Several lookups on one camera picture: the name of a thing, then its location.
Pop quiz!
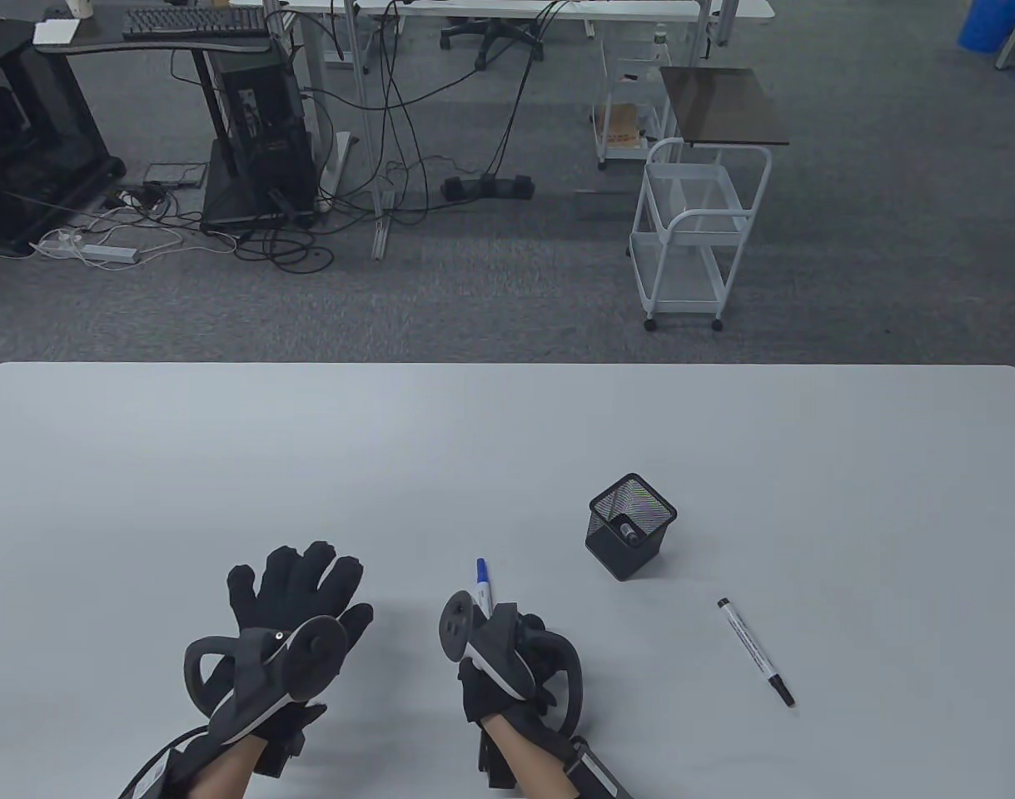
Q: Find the person's left hand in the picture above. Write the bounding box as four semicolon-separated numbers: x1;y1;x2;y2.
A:
226;541;375;750

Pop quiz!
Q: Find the person's right hand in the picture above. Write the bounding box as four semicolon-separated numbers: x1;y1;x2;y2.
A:
459;612;560;725

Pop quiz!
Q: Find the black mesh pen holder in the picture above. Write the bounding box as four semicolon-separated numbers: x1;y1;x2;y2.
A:
585;473;679;582

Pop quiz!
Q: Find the person's right forearm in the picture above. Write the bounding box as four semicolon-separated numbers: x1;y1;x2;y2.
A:
482;716;576;799

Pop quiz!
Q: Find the person's left forearm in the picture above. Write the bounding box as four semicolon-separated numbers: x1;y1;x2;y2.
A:
191;737;268;799

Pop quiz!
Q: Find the grey right tracking controller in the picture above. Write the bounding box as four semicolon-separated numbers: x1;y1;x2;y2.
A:
439;589;589;735

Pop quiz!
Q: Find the grey tracking controller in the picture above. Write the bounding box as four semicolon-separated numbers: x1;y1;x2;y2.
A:
439;589;589;735
182;616;348;747

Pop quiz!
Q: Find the grey left tracking controller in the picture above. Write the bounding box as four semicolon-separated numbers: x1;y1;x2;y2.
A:
182;616;348;747

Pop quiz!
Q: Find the white power strip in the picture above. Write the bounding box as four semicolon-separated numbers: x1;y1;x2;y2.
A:
31;237;139;266

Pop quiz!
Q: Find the grey flat box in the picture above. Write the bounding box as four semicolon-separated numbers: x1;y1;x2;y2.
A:
143;162;210;188

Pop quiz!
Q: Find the black power strip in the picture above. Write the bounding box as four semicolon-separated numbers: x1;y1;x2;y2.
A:
440;173;535;202

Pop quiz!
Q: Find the white rolling cart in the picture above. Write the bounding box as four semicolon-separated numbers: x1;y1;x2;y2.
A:
629;137;773;332

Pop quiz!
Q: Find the black computer tower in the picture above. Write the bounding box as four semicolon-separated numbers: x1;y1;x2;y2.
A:
210;52;318;213

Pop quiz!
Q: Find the brown cardboard box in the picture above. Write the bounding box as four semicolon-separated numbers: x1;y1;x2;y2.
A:
595;102;651;155

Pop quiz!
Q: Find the black keyboard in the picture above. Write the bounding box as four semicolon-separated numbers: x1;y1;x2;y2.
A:
122;7;271;41

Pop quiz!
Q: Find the black computer desk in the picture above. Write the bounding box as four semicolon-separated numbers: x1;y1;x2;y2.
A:
32;4;318;234

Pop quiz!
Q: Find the black office chair base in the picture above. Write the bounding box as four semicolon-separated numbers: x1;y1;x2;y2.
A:
439;17;546;72

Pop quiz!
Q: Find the small white shelf cart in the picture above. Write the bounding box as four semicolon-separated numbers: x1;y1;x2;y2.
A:
592;37;683;171

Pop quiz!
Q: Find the brown top side table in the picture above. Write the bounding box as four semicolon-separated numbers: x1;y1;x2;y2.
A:
659;67;791;148

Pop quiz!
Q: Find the short white desk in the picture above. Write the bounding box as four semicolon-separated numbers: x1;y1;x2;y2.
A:
707;0;776;47

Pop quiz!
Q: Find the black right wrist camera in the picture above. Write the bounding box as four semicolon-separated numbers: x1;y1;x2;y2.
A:
476;722;518;792

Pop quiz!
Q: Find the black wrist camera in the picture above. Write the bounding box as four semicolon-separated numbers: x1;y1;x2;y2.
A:
476;722;518;792
253;728;310;780

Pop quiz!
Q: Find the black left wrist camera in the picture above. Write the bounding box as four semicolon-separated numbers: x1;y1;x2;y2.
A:
253;728;310;780

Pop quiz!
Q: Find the black left glove cable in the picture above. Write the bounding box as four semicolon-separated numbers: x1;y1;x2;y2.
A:
117;724;216;799

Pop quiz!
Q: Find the bundle of black cables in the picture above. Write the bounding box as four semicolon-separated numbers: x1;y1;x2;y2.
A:
170;0;576;275

